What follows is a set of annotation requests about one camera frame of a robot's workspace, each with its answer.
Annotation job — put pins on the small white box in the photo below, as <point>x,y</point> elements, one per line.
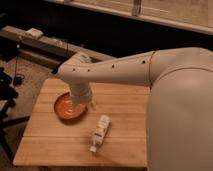
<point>34,33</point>

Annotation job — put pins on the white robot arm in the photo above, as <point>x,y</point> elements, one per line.
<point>179,121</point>

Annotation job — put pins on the long wooden beam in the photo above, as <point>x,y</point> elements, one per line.
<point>48,44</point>

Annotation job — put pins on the black tripod stand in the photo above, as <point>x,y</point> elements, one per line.
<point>9,94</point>

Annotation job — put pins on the white plastic bottle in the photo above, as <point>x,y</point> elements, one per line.
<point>100,133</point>

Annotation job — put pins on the orange ceramic bowl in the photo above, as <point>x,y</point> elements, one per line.
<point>62,108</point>

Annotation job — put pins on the wooden table board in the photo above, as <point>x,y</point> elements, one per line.
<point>48,141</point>

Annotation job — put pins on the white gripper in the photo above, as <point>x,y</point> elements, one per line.
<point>81,93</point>

